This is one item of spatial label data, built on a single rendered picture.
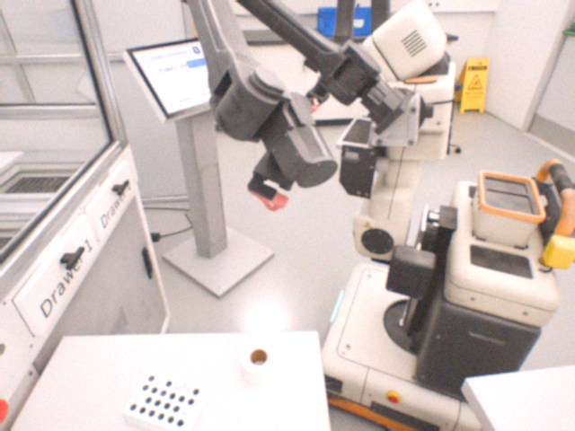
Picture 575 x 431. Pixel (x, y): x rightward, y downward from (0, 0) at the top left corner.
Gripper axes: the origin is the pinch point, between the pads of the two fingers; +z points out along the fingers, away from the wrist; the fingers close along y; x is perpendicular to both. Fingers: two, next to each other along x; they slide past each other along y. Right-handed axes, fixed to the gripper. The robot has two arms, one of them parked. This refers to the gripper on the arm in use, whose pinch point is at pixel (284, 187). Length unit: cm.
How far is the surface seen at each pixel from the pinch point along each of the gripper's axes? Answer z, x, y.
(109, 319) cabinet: 62, 41, -33
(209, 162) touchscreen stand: 95, 64, 51
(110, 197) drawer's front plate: 39, 53, -5
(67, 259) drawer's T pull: 24, 40, -27
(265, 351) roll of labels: 24.8, -8.8, -22.8
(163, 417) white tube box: 21.6, 1.8, -41.4
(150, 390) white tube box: 22.3, 6.8, -39.1
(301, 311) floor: 131, -9, 15
